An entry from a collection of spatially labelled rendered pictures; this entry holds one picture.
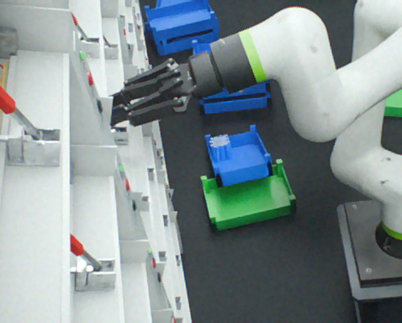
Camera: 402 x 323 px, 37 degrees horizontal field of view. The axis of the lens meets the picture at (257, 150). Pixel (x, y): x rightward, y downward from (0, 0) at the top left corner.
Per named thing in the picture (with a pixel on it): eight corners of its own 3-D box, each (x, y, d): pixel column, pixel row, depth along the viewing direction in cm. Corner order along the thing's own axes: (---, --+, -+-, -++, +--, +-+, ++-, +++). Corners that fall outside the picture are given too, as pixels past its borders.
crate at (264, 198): (282, 173, 226) (281, 158, 221) (296, 213, 212) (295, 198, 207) (203, 190, 223) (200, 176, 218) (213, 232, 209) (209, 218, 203)
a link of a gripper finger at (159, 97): (187, 92, 104) (190, 97, 103) (129, 121, 103) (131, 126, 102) (179, 75, 101) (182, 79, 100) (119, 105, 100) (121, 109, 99)
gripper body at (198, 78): (227, 101, 102) (177, 120, 103) (219, 72, 108) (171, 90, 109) (214, 68, 97) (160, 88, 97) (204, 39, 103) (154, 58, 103)
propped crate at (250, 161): (208, 153, 237) (204, 135, 234) (258, 142, 239) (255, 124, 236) (217, 187, 210) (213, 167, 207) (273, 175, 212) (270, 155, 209)
